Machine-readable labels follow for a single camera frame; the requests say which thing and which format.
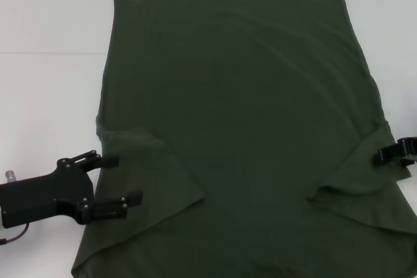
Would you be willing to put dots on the silver connector plug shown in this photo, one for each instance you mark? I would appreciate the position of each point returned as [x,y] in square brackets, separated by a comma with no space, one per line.
[10,176]

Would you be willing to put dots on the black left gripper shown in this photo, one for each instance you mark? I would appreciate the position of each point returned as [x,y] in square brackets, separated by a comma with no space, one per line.
[42,196]

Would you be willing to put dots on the dark green shirt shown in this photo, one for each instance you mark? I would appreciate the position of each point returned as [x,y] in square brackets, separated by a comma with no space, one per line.
[234,121]

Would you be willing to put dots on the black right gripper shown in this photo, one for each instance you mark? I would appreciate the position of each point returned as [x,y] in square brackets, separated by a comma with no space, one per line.
[410,151]

